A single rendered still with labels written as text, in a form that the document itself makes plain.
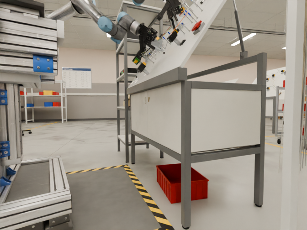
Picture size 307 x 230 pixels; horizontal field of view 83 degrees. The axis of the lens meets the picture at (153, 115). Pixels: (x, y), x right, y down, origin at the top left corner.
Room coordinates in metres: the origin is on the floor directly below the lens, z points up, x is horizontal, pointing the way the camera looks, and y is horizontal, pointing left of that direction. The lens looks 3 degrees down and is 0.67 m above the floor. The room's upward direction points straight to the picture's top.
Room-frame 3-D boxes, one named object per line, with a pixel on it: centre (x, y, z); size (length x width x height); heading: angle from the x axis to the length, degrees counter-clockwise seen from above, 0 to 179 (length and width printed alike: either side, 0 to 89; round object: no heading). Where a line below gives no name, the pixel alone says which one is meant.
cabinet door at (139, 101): (1.71, 0.14, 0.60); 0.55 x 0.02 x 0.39; 21
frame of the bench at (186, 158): (1.56, -0.23, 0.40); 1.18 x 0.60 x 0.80; 21
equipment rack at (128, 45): (2.39, 0.21, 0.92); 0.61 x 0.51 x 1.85; 21
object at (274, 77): (4.70, -3.02, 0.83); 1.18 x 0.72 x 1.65; 12
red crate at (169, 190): (1.38, -0.21, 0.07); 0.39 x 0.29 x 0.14; 14
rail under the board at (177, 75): (1.45, 0.06, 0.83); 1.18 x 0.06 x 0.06; 21
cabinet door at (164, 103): (1.20, -0.05, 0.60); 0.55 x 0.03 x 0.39; 21
